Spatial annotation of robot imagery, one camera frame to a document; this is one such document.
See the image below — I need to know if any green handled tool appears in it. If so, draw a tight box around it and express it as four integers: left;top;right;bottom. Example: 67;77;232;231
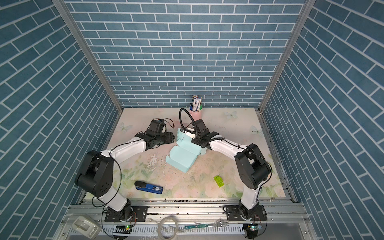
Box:
185;224;211;230

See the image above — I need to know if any white plastic holder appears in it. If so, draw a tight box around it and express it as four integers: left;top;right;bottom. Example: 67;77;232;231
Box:
72;216;102;240

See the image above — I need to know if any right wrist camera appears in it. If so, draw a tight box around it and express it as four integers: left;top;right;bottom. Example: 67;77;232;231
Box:
184;128;195;138

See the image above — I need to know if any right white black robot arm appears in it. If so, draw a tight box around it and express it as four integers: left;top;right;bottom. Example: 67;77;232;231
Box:
185;120;273;221

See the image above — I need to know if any light blue paper box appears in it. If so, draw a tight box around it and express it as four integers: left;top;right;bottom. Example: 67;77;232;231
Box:
166;129;207;173

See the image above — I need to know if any coiled white cable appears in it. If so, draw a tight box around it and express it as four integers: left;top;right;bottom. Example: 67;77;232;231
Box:
157;215;180;240

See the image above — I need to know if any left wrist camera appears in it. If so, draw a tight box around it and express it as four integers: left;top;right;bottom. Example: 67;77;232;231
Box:
148;119;167;135

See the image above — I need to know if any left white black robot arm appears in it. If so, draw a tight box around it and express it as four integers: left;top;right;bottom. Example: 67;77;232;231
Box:
75;132;175;222

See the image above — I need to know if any metal fork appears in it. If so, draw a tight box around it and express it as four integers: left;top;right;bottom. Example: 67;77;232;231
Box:
195;218;229;228

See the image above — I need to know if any green plastic block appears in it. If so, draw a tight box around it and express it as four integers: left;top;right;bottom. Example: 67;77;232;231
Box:
214;175;224;188

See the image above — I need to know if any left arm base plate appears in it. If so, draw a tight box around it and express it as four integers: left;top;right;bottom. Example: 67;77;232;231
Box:
103;205;148;223

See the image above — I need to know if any blue black stapler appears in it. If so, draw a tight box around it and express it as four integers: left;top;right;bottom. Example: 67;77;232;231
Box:
135;181;164;195

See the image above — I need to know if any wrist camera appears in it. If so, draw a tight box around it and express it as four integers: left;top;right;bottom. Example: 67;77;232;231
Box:
184;128;195;138
148;119;167;135

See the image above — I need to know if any pink pen holder cup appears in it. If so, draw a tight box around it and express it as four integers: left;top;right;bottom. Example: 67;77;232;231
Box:
189;110;203;121

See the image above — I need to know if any aluminium frame rail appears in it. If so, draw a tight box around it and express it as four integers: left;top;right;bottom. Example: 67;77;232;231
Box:
54;200;317;240

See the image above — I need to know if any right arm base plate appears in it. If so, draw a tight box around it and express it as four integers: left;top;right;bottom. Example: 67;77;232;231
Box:
222;203;268;222

